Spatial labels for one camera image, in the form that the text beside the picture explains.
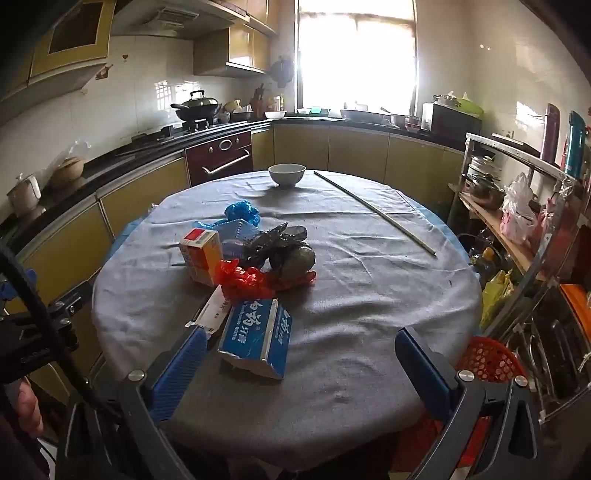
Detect brown clay pot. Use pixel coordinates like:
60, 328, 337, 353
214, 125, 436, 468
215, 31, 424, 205
50, 157, 86, 188

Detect white and pink plastic bag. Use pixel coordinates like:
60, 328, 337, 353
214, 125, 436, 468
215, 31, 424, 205
501, 173, 543, 243

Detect black wok with lid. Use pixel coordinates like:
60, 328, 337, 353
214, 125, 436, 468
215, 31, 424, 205
171, 90, 223, 121

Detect orange and white box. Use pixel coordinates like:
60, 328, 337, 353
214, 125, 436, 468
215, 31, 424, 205
179, 227, 223, 287

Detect white carton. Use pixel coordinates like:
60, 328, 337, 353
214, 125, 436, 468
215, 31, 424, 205
185, 284, 236, 335

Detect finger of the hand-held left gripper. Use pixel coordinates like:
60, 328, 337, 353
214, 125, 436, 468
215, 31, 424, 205
0, 268, 37, 303
48, 281, 93, 321

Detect steel pot with lid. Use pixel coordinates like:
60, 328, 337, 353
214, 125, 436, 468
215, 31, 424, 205
464, 173, 506, 208

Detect yellow glass-door wall cabinet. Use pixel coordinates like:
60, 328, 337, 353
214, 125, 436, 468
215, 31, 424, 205
0, 0, 116, 109

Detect black plastic bag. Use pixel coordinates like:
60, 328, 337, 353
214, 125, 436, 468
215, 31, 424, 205
242, 222, 309, 271

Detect yellow window base cabinets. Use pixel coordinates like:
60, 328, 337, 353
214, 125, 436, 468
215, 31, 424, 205
252, 124, 465, 208

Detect dark red oven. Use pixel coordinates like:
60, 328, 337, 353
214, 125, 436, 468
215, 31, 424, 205
185, 130, 254, 188

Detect metal basin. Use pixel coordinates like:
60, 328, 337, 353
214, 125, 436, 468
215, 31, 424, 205
340, 108, 393, 124

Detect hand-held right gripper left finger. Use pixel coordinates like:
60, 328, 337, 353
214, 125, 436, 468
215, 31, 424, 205
58, 324, 211, 480

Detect yellow plastic bag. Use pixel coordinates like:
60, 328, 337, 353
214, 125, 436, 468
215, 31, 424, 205
480, 270, 514, 328

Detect yellow side base cabinets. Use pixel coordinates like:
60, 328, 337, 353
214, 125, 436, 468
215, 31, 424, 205
0, 154, 191, 388

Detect grey tablecloth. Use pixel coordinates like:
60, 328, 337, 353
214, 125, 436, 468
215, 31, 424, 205
91, 170, 483, 472

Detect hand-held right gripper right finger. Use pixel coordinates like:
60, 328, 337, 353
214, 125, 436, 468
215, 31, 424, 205
394, 325, 546, 480

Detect long thin pale rod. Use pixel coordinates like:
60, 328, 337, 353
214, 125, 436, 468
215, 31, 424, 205
314, 171, 437, 256

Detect red mesh basket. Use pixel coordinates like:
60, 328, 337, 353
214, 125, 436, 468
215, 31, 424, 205
392, 336, 529, 467

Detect knife block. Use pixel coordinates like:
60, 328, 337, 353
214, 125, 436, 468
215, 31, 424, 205
249, 85, 269, 118

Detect white ceramic bowl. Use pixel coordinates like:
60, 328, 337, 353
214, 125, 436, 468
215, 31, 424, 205
268, 164, 306, 188

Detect black kitchen countertop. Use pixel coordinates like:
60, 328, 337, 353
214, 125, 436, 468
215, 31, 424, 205
0, 115, 467, 241

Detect black microwave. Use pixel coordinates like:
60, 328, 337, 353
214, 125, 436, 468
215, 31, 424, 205
421, 102, 482, 137

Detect gas stove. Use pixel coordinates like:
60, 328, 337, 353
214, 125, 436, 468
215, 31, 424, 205
134, 117, 222, 141

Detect person's left hand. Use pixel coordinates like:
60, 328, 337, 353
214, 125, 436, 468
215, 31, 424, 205
17, 381, 44, 439

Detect red shelf plastic bag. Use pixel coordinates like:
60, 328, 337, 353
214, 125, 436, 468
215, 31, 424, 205
536, 208, 568, 252

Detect blue tissue pack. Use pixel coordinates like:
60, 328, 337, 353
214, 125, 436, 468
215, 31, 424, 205
217, 298, 294, 380

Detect blue plastic bag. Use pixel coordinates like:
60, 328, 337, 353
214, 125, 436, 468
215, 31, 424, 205
198, 202, 262, 232

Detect dark round hanging utensil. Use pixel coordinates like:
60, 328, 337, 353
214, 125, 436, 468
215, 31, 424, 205
270, 58, 296, 88

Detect green plastic basin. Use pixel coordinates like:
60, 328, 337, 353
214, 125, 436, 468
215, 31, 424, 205
455, 97, 485, 117

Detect clear ribbed plastic tray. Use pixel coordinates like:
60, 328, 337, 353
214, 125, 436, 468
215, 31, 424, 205
213, 219, 262, 261

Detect pink thermos bottle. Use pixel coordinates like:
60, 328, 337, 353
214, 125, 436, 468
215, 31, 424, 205
541, 104, 561, 164

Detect orange plastic crate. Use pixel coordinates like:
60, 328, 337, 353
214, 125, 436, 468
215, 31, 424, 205
560, 284, 591, 334

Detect brown round lump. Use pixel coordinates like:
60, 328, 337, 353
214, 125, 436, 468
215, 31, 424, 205
270, 244, 317, 284

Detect bright window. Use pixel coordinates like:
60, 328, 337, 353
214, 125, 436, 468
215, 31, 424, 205
295, 0, 419, 112

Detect blue thermos bottle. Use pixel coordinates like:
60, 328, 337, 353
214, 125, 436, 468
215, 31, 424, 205
566, 111, 587, 181

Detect range hood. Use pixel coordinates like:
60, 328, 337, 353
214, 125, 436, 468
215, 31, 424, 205
113, 0, 236, 40

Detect metal shelf rack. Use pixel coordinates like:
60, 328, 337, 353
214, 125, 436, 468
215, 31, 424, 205
450, 133, 591, 416

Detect white electric kettle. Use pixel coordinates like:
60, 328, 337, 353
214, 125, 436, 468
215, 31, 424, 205
7, 173, 42, 215

